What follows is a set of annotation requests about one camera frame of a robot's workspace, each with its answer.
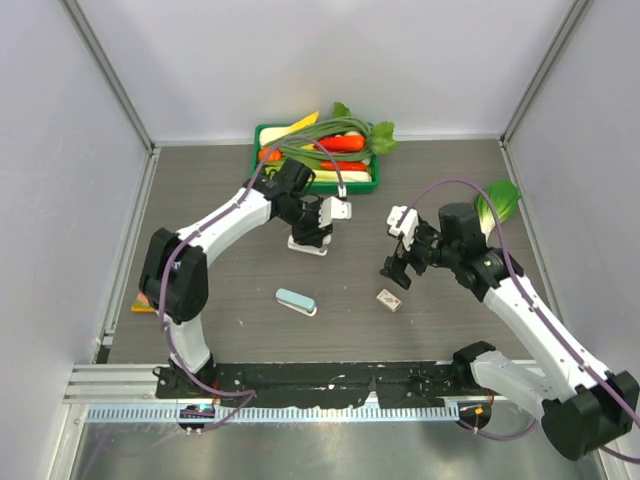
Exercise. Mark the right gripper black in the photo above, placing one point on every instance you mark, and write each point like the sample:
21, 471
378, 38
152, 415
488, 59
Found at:
395, 266

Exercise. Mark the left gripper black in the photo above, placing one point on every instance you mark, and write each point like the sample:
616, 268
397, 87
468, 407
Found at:
314, 235

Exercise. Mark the white stapler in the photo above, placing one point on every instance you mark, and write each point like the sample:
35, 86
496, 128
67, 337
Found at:
321, 251

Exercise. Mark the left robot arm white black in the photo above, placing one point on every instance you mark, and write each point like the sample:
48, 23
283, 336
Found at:
174, 277

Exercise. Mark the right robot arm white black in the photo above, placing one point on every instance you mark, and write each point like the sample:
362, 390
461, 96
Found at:
578, 401

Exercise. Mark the small staple box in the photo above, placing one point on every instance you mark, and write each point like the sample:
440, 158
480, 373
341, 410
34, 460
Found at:
389, 300

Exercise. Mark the fake leek white green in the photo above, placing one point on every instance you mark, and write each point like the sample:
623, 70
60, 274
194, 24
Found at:
329, 176

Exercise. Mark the fake small red chili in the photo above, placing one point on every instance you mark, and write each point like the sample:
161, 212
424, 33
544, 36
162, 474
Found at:
344, 166

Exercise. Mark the green plastic tray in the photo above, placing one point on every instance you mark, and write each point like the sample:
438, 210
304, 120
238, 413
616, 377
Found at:
322, 188

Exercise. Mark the fake orange carrot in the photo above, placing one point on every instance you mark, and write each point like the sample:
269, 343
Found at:
270, 155

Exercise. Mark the fake red pepper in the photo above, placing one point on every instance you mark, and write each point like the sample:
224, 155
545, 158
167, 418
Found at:
343, 143

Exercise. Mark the fake yellow corn leaf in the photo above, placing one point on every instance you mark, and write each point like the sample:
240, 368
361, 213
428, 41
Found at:
307, 121

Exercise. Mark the fake green long beans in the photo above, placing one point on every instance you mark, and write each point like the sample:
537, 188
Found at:
338, 125

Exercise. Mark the fake green lettuce leaf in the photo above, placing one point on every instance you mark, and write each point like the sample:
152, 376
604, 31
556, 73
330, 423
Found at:
379, 138

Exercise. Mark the fake bok choy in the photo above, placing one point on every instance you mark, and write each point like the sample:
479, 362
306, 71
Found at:
497, 205

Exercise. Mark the colourful candy bag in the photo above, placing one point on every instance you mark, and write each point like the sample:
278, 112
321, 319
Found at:
142, 305

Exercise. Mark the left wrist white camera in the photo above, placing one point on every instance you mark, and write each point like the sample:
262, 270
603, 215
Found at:
334, 209

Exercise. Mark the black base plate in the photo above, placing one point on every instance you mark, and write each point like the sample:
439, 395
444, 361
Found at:
344, 385

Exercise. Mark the slotted cable duct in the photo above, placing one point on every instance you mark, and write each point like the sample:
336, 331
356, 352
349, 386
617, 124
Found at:
184, 413

